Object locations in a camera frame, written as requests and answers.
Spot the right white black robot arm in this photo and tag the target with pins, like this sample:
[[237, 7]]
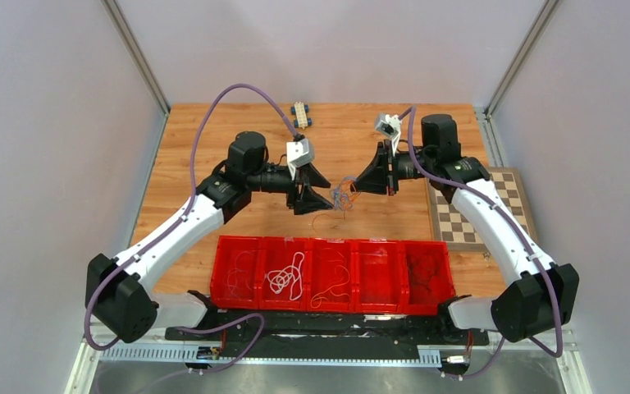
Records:
[[540, 293]]

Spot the white blue toy car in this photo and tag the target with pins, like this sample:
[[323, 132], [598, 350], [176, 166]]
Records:
[[300, 112]]

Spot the wooden chessboard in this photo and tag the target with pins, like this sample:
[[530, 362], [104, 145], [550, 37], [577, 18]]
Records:
[[451, 227]]

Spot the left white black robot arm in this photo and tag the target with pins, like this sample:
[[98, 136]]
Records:
[[119, 289]]

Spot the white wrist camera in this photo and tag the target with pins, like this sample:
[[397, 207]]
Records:
[[298, 154], [390, 127]]

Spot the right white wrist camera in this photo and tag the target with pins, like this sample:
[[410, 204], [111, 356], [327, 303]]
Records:
[[390, 127]]

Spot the red bin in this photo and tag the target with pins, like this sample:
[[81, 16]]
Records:
[[282, 274], [380, 286], [430, 281], [331, 278], [233, 284]]

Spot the red bin rightmost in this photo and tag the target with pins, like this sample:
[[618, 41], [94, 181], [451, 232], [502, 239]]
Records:
[[430, 281]]

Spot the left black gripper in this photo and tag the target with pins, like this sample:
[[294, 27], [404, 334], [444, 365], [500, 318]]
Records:
[[308, 201]]

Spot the red bin middle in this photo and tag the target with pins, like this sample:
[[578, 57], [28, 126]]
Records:
[[331, 278]]

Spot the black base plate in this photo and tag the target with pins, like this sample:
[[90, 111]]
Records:
[[301, 335]]

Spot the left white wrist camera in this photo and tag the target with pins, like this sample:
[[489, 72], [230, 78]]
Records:
[[298, 154]]

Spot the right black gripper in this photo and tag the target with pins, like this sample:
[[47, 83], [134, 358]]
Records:
[[376, 177]]

